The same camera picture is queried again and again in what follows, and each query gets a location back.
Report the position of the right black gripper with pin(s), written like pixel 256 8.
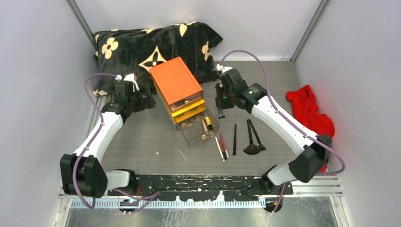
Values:
pixel 219 103

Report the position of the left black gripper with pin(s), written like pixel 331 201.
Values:
pixel 149 101

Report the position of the black mascara tube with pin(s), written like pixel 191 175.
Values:
pixel 221 114

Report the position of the gold lipstick tube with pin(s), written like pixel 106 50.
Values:
pixel 208 123

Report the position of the beige concealer tube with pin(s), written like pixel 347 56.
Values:
pixel 205 134

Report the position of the orange drawer organizer box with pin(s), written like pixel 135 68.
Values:
pixel 179 90

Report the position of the clear drawer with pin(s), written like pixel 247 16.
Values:
pixel 192 130

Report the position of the white makeup pencil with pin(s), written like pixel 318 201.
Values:
pixel 219 149

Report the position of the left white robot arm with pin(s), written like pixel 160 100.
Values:
pixel 82 172

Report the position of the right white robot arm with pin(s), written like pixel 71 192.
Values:
pixel 311 150

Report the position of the short red lip gloss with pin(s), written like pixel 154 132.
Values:
pixel 225 156

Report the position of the black floral blanket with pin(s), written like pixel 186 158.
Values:
pixel 122 52

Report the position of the red cloth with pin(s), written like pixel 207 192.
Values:
pixel 306 111

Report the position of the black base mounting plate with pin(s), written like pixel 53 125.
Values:
pixel 205 187

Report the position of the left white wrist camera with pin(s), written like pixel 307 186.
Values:
pixel 129 77

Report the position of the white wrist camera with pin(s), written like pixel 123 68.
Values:
pixel 129 77
pixel 222 69

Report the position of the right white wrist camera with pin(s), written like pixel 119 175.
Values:
pixel 222 69

